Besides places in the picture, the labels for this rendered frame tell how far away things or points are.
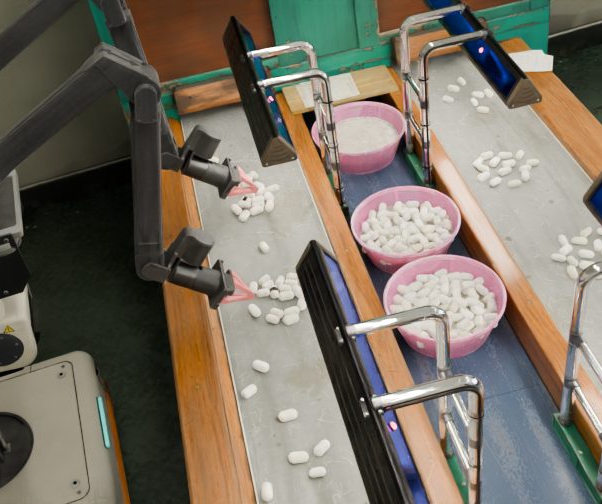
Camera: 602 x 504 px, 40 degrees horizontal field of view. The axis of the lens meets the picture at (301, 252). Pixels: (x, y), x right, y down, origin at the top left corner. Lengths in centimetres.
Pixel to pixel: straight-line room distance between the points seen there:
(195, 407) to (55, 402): 87
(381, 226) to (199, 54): 81
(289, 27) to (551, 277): 110
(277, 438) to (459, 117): 117
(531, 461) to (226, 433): 59
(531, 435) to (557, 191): 70
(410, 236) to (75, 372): 111
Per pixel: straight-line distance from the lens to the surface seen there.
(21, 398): 260
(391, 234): 207
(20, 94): 353
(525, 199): 216
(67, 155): 367
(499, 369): 185
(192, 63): 257
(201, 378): 179
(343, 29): 261
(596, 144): 232
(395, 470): 117
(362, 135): 243
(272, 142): 179
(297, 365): 179
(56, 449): 243
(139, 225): 168
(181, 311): 194
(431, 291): 193
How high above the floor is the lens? 209
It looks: 41 degrees down
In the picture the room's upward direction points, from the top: 10 degrees counter-clockwise
